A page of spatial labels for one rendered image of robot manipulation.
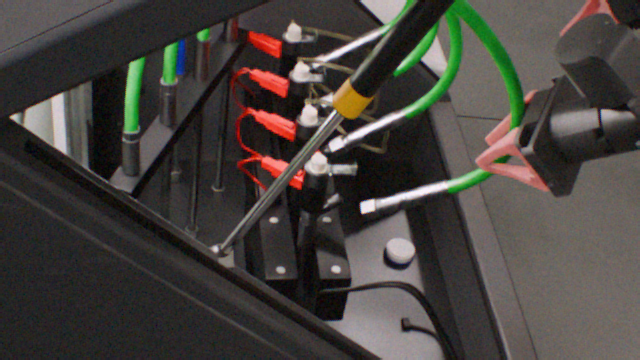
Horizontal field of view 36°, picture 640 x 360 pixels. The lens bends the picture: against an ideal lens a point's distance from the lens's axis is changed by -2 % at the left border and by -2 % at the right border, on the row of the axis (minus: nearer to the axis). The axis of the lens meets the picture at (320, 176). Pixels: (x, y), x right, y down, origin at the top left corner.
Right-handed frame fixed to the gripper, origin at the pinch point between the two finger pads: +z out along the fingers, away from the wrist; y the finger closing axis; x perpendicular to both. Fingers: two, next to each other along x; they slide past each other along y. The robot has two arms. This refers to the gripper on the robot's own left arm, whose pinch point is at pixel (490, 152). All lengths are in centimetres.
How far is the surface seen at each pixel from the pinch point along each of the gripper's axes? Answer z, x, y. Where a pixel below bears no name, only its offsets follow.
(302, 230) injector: 26.2, 0.8, 4.9
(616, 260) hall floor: 84, 121, -97
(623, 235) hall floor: 86, 122, -108
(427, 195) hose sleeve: 6.8, 0.4, 3.9
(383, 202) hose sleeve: 11.3, -1.0, 5.2
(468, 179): 2.7, 1.0, 2.1
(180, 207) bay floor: 56, -1, -3
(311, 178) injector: 19.8, -5.0, 3.5
